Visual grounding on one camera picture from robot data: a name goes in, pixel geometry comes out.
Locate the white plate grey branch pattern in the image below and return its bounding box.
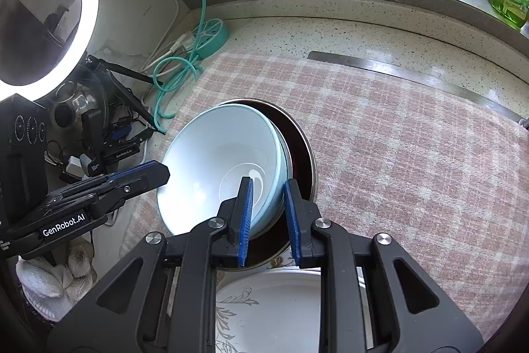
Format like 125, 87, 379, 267
215, 267, 321, 352

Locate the teal hose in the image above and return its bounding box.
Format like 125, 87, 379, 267
148, 0, 226, 133

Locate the white plate pink flower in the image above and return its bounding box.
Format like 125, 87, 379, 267
265, 252, 296, 270

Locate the light blue ceramic bowl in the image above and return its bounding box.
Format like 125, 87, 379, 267
157, 103, 290, 238

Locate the pink plaid cloth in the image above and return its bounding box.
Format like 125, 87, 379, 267
119, 49, 529, 341

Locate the black tripod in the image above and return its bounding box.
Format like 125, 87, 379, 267
82, 55, 158, 130

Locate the steel pot lid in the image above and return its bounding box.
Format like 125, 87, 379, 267
42, 66, 109, 135

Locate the red bowl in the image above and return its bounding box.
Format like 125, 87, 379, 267
219, 99, 319, 267

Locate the left white gloved hand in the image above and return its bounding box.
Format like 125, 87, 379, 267
15, 238, 98, 323

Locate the black grey handheld device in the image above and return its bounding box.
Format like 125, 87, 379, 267
80, 109, 141, 177

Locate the large stainless steel bowl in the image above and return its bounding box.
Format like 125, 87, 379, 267
216, 98, 320, 271

